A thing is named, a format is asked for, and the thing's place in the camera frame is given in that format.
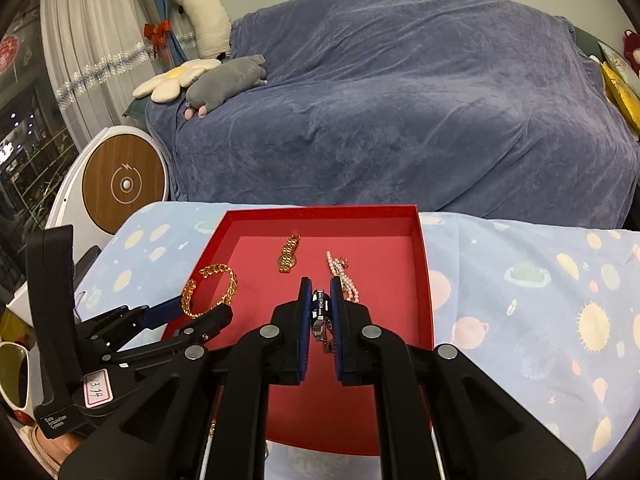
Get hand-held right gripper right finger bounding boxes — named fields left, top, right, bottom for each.
left=329, top=276, right=586, bottom=480

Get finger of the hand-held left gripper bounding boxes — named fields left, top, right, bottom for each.
left=77, top=296, right=185, bottom=356
left=102, top=305, right=234, bottom=376

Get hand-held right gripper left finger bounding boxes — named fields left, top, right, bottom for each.
left=59, top=276, right=315, bottom=480

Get silver watch with blue dial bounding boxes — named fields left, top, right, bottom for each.
left=311, top=287, right=333, bottom=353

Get gold chain bracelet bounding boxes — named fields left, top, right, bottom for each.
left=181, top=263, right=238, bottom=318

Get red jewelry box tray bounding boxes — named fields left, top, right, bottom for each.
left=164, top=204, right=435, bottom=457

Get person's left forearm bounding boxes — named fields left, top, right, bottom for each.
left=27, top=425, right=88, bottom=478

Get gold watch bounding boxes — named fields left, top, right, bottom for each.
left=277, top=235, right=302, bottom=274

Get round white wooden side table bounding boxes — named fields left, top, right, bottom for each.
left=47, top=126, right=168, bottom=256

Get green sofa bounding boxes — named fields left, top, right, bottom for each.
left=122, top=97, right=151, bottom=122

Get white flower cushion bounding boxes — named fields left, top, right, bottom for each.
left=132, top=58, right=222, bottom=105

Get blue covered sofa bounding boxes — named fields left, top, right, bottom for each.
left=145, top=0, right=640, bottom=231

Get grey plush animal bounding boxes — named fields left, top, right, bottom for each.
left=182, top=54, right=268, bottom=120

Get red window sticker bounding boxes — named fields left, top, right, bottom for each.
left=0, top=35, right=28, bottom=76

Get red bow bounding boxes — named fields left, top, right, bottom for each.
left=144, top=20, right=171, bottom=58

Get white sheer curtain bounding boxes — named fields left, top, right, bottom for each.
left=40, top=0, right=166, bottom=151

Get white cow plush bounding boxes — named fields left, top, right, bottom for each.
left=171, top=0, right=233, bottom=59

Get yellow cushion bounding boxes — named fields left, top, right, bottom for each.
left=597, top=60, right=640, bottom=136

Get silver cushion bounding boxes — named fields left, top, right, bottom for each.
left=597, top=41, right=631, bottom=78

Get red monkey plush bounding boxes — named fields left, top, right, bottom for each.
left=622, top=29, right=640, bottom=78

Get pearl bracelet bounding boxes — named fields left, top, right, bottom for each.
left=326, top=251, right=361, bottom=304

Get white frame sunglasses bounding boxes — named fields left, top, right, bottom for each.
left=0, top=341, right=38, bottom=423

